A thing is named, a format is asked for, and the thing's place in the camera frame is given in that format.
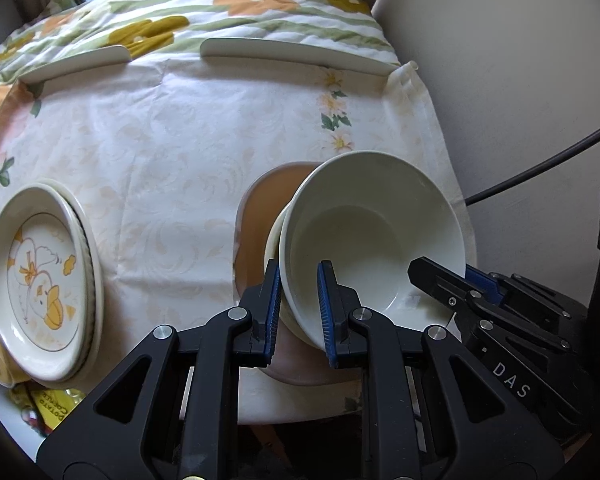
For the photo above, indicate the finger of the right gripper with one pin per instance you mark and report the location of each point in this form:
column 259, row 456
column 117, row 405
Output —
column 453, row 291
column 520, row 296

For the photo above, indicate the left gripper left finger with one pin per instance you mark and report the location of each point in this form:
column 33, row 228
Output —
column 168, row 410

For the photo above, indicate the small white bowl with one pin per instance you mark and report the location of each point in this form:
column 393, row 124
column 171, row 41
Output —
column 370, row 214

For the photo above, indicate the cream ceramic bowl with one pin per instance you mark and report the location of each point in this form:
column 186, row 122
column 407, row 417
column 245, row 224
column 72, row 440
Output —
column 271, row 252

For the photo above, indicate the small duck plate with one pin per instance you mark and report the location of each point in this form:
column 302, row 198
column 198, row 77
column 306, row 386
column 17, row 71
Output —
column 42, row 283

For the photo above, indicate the pink square plastic bowl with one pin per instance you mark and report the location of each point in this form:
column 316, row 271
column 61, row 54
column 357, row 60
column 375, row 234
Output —
column 296, row 360

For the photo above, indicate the plain white plate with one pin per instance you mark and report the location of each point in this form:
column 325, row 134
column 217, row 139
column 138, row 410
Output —
column 90, row 296

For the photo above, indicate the floral white tablecloth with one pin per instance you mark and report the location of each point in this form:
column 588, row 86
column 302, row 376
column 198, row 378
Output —
column 161, row 151

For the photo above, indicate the floral striped quilt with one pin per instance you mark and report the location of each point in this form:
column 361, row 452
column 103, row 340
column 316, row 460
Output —
column 180, row 26

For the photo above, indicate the green patterned pillow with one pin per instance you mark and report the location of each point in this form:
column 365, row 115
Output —
column 58, row 6

